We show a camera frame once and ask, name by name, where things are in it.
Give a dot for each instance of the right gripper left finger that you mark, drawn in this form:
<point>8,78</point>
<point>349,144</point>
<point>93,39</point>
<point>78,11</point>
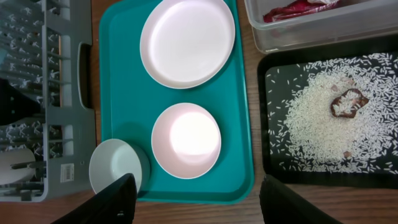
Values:
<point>114,204</point>

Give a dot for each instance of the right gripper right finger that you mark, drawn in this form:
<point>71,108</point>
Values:
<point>281,205</point>

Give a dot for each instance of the white rice grains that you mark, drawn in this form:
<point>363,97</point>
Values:
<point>306,137</point>

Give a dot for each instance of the small white bowl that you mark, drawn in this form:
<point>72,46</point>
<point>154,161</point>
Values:
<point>186,141</point>

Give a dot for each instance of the white paper cup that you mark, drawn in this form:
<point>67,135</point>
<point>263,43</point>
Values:
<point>14,168</point>

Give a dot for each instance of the brown food scrap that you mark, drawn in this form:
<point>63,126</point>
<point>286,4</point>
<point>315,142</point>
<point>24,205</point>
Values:
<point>348,104</point>

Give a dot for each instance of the red snack wrapper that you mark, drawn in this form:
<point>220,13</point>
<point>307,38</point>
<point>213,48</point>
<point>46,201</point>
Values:
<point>296,9</point>

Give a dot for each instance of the white tissue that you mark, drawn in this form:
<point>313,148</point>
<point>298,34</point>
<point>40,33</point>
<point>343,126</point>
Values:
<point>323,1</point>

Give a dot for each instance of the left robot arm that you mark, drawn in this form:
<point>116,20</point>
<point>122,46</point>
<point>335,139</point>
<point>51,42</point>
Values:
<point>15,105</point>

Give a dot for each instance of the grey plastic dishwasher rack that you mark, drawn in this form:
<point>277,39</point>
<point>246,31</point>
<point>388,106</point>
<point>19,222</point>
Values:
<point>44,48</point>

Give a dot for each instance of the clear plastic waste bin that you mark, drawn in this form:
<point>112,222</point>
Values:
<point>347,21</point>

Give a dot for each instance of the light grey bowl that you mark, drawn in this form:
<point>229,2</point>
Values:
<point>114,158</point>

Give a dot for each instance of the teal plastic serving tray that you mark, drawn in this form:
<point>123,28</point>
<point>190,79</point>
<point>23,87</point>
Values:
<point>131,101</point>

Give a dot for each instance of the large white round plate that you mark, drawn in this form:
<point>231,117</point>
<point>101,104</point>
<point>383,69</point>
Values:
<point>185,43</point>

